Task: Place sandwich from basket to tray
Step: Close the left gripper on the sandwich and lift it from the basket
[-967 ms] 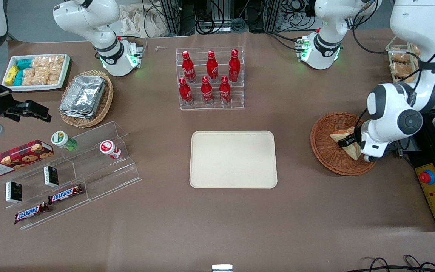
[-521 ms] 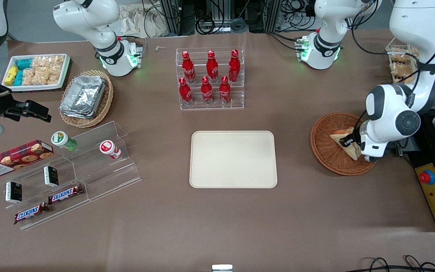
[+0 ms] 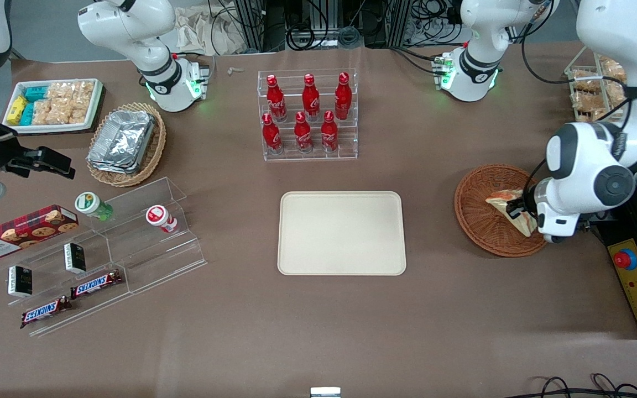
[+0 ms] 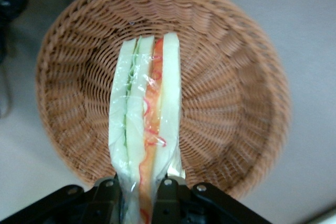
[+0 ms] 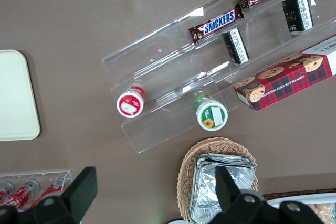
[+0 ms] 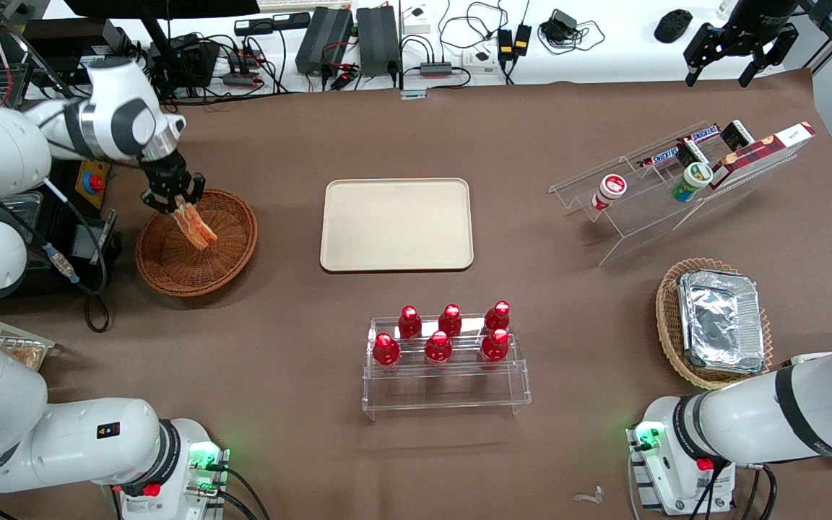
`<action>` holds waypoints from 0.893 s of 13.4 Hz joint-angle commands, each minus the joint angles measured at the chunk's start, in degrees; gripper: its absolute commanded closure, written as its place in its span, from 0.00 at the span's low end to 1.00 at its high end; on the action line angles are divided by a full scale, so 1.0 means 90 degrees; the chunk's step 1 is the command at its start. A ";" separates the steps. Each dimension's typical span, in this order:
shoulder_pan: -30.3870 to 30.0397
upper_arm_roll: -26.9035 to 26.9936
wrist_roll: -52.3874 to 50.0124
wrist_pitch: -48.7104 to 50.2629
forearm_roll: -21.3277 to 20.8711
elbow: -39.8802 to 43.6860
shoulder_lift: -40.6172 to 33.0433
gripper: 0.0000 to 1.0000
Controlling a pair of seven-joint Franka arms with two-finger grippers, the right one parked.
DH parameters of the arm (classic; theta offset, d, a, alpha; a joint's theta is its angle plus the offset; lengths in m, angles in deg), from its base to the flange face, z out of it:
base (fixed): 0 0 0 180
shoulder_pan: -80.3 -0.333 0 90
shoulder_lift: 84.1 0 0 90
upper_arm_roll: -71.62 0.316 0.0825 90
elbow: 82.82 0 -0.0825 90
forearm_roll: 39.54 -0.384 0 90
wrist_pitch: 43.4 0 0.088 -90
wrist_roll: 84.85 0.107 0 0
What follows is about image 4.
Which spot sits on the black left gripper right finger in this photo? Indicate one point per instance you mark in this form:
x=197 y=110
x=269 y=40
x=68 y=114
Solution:
x=189 y=205

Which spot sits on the plastic-wrapped triangle sandwich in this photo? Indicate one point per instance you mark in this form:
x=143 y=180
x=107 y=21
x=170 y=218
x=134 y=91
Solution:
x=136 y=119

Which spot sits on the round brown wicker basket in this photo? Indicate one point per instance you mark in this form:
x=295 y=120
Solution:
x=223 y=90

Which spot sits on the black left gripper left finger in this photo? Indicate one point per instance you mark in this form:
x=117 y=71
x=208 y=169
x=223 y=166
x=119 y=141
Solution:
x=78 y=205

